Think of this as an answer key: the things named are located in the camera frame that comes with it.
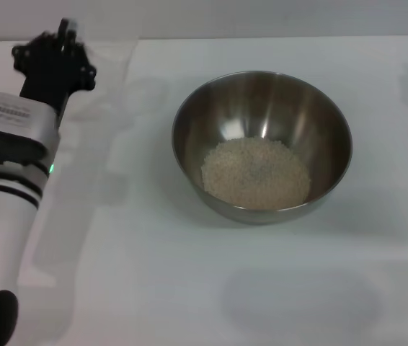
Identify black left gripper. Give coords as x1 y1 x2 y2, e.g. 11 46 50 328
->
10 17 99 118

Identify white rice grains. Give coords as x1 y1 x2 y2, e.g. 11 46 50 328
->
200 138 312 211

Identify stainless steel mixing bowl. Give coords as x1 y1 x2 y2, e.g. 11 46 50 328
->
171 70 354 226

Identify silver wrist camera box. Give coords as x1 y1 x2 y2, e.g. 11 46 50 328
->
0 85 63 166

